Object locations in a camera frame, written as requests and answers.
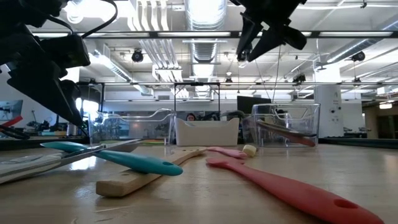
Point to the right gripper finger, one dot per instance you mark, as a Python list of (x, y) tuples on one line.
[(265, 43), (248, 34)]

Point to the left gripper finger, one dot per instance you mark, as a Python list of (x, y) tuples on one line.
[(74, 96), (40, 84)]

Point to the grey silicone spoon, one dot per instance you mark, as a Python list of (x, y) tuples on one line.
[(124, 147)]

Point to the dark wooden spoon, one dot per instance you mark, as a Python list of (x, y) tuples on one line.
[(280, 127)]

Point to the clear plastic bin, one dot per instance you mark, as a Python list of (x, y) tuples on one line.
[(308, 115), (155, 127)]

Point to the teal silicone spatula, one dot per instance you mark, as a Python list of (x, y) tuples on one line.
[(140, 163)]

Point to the red slotted spoon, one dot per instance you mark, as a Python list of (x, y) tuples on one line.
[(298, 140)]

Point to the red silicone spatula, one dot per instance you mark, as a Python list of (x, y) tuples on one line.
[(295, 194)]

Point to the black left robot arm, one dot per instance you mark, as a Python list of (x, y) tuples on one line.
[(28, 12)]

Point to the black ceiling spotlight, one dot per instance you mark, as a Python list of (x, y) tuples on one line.
[(244, 58), (137, 56), (298, 79), (358, 56)]

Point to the black overhead crossbar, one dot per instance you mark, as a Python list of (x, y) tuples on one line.
[(314, 34)]

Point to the black computer monitor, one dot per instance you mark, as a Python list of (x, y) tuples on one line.
[(245, 104)]

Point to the white square column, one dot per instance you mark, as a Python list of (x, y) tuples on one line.
[(329, 109)]

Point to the person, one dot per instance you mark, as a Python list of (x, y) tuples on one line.
[(191, 116)]

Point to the wooden slotted spatula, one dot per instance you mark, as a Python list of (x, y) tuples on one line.
[(124, 185)]

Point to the white plastic bin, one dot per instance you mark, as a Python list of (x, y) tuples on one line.
[(206, 133)]

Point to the pink silicone spatula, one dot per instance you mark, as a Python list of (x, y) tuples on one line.
[(230, 152)]

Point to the wall mounted display screen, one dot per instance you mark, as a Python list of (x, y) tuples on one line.
[(9, 109)]

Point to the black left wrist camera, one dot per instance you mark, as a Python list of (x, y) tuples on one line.
[(66, 51)]

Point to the silver ceiling ventilation duct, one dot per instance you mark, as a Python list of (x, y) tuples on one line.
[(203, 49)]

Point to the black background stand frame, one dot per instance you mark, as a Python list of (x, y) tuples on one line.
[(196, 83)]

